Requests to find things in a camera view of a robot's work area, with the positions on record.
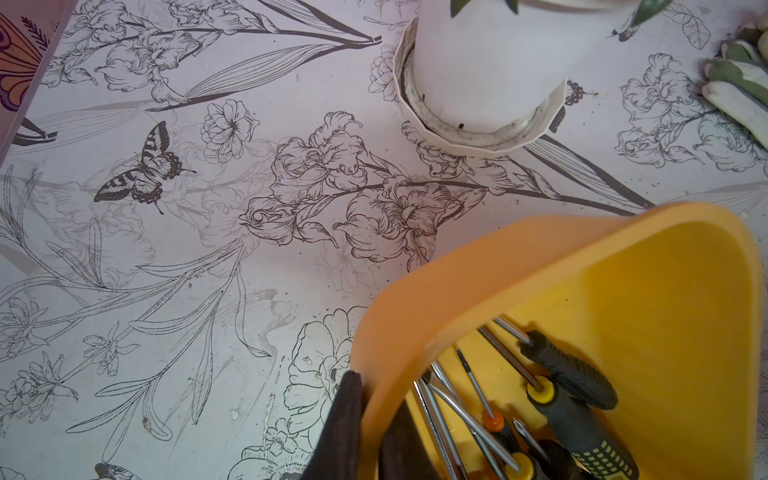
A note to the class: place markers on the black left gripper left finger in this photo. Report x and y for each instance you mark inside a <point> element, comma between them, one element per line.
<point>336,455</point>

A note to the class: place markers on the yellow plastic storage tray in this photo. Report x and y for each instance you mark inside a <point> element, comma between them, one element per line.
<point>666,304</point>

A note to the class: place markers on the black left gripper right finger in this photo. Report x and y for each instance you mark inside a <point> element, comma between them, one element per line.
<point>402,455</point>

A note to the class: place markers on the white plant pot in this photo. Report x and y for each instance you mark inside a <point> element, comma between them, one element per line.
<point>487,66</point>

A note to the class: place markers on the white pot saucer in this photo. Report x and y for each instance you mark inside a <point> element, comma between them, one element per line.
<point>452,138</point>

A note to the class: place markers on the white green work glove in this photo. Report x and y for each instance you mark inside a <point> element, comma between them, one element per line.
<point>737,79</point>

